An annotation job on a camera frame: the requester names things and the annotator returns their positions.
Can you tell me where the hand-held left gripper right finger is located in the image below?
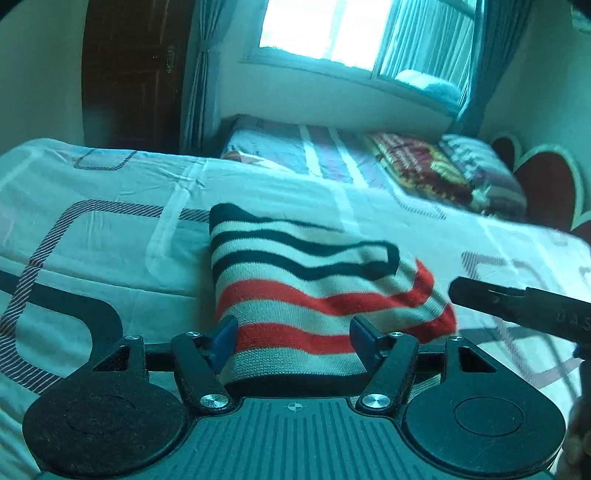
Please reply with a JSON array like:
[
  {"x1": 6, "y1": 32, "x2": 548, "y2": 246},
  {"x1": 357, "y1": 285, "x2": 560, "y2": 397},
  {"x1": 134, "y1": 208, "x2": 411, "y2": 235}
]
[{"x1": 349, "y1": 316, "x2": 498, "y2": 415}]

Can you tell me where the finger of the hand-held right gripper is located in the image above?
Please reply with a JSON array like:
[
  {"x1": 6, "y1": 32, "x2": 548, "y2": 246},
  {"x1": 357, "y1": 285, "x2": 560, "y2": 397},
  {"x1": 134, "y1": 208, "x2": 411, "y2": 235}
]
[{"x1": 448, "y1": 276, "x2": 532, "y2": 321}]

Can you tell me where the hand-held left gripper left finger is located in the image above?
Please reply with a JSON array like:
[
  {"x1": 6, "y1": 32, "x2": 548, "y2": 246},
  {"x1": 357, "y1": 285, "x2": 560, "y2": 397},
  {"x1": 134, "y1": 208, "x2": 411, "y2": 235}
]
[{"x1": 92, "y1": 315, "x2": 239, "y2": 414}]

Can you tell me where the striped knit sweater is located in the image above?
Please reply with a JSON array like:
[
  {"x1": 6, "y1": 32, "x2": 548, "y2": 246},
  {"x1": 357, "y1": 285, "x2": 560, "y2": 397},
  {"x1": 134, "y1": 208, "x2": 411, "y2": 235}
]
[{"x1": 209, "y1": 203, "x2": 458, "y2": 398}]

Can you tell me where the striped pillow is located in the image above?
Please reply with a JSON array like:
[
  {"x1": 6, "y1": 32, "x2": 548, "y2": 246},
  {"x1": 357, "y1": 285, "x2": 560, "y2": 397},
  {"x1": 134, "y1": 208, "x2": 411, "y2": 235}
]
[{"x1": 438, "y1": 134, "x2": 529, "y2": 220}]

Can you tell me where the red heart-shaped headboard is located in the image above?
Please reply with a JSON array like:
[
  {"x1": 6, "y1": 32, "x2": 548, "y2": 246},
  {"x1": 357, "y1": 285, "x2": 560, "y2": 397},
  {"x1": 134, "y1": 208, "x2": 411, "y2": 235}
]
[{"x1": 490, "y1": 133, "x2": 591, "y2": 243}]

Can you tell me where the red folded blanket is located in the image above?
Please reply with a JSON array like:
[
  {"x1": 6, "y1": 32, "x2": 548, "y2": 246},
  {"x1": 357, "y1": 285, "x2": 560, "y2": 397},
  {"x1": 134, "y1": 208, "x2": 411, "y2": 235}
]
[{"x1": 365, "y1": 131, "x2": 481, "y2": 208}]

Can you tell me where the white patterned bed sheet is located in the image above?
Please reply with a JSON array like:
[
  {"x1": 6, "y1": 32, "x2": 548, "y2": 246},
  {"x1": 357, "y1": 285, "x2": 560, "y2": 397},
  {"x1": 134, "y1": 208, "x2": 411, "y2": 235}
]
[{"x1": 0, "y1": 137, "x2": 591, "y2": 480}]

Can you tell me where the purple striped bed sheet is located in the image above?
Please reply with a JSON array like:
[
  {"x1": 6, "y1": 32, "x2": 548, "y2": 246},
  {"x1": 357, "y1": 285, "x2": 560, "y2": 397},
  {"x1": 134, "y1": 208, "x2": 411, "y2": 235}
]
[{"x1": 221, "y1": 114, "x2": 462, "y2": 217}]

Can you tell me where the teal cloth on windowsill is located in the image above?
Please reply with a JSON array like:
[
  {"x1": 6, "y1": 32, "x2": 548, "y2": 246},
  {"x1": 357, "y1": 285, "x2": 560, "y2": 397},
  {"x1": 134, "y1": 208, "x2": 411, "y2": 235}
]
[{"x1": 394, "y1": 69, "x2": 463, "y2": 108}]

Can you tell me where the grey curtain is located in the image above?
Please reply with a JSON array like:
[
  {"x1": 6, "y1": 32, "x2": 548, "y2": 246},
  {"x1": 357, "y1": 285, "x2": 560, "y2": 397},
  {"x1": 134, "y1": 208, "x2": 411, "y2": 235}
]
[
  {"x1": 455, "y1": 0, "x2": 529, "y2": 139},
  {"x1": 179, "y1": 0, "x2": 234, "y2": 155}
]

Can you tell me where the dark wooden door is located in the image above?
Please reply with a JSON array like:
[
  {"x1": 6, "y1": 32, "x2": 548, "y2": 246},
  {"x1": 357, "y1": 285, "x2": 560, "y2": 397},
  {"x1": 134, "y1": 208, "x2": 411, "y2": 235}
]
[{"x1": 81, "y1": 0, "x2": 197, "y2": 155}]

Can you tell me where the window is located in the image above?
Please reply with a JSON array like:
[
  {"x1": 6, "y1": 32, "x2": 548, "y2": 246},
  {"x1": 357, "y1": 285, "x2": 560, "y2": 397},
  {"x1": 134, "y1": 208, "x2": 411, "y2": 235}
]
[{"x1": 242, "y1": 0, "x2": 483, "y2": 114}]

